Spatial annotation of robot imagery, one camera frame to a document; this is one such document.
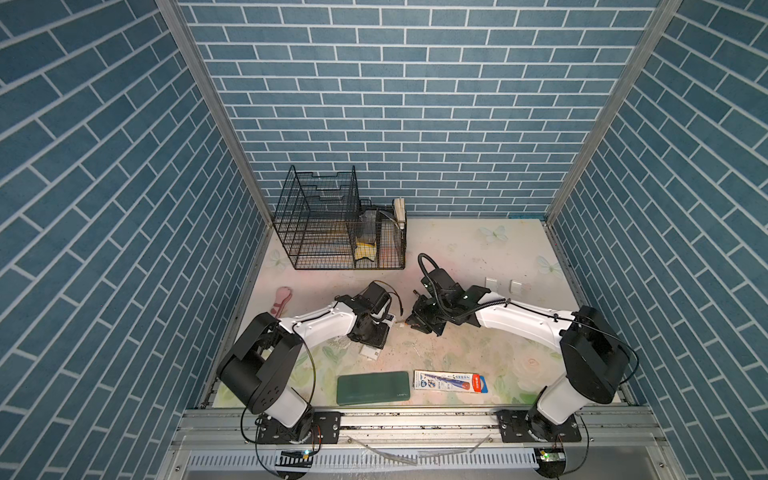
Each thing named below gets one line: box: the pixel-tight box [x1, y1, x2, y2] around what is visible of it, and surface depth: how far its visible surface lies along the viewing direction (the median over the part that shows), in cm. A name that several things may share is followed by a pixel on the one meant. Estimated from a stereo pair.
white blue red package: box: [413, 370, 489, 393], surface depth 82 cm
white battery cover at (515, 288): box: [509, 279, 523, 295], surface depth 102 cm
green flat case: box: [336, 371, 411, 406], surface depth 81 cm
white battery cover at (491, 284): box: [484, 276, 498, 292], surface depth 104 cm
